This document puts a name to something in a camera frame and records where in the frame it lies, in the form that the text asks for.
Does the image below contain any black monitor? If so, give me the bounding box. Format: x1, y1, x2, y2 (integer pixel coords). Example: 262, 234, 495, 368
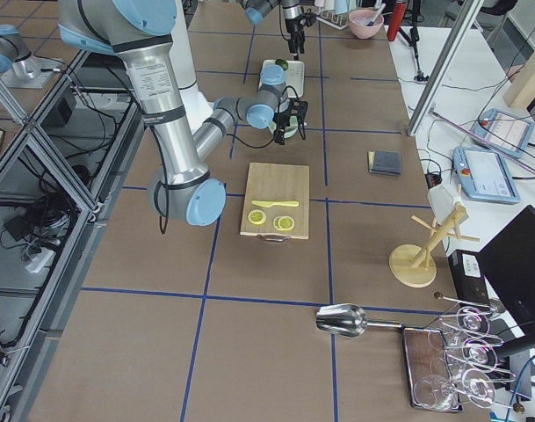
475, 204, 535, 361

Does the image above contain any aluminium frame post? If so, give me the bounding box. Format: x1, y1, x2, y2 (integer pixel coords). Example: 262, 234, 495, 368
407, 0, 484, 136

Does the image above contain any near teach pendant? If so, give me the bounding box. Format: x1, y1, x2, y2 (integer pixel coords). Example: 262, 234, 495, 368
452, 147, 521, 204

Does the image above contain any far teach pendant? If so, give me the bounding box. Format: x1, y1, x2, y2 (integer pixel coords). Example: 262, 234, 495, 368
471, 108, 535, 158

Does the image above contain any mint green bowl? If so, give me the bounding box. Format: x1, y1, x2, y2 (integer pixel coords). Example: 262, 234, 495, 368
268, 116, 299, 139

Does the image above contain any yellow grey folded cloth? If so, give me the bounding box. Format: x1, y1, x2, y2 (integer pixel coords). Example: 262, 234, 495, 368
367, 150, 402, 176

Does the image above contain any bamboo cutting board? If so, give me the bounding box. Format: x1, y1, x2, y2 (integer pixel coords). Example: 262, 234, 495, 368
240, 163, 309, 240

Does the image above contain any black tripod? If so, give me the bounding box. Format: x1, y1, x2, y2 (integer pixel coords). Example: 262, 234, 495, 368
399, 0, 429, 83

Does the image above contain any wooden cup tree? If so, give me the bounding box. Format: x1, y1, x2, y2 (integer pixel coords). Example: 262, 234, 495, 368
388, 201, 480, 288

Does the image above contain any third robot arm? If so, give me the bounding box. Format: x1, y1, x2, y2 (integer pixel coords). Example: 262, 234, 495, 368
0, 24, 41, 80

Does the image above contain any pink bowl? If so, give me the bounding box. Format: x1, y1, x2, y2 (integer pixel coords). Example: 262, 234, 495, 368
348, 9, 384, 40

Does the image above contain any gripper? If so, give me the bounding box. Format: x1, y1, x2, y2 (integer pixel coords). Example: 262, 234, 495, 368
272, 98, 308, 145
285, 11, 316, 60

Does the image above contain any red bottle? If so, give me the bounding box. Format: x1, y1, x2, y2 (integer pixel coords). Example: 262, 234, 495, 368
387, 0, 407, 42

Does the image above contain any black computer box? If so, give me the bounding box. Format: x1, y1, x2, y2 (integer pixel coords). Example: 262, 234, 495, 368
448, 250, 489, 304

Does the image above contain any white wire cup rack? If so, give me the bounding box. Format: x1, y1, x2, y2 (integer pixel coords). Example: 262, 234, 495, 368
316, 8, 348, 30

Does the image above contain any teach pendant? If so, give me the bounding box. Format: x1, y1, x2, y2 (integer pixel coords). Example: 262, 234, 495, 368
471, 108, 535, 158
452, 147, 521, 204

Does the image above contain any wine glass rack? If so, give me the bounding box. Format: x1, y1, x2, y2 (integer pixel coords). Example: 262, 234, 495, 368
401, 292, 517, 413

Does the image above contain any steel scoop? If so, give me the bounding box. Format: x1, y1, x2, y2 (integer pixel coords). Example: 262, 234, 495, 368
315, 303, 402, 338

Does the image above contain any white rectangular tray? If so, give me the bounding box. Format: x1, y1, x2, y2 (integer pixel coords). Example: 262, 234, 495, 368
260, 59, 305, 98

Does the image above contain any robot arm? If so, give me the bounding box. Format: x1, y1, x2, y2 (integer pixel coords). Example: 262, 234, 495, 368
59, 1, 307, 226
240, 0, 317, 61

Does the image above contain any yellow plastic knife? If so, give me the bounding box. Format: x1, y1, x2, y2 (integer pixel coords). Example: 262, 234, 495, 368
251, 200, 300, 208

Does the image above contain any green lime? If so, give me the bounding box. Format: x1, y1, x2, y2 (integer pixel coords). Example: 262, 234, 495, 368
274, 59, 289, 70

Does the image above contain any light blue cup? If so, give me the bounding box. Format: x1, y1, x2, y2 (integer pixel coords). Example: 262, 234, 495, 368
334, 0, 350, 14

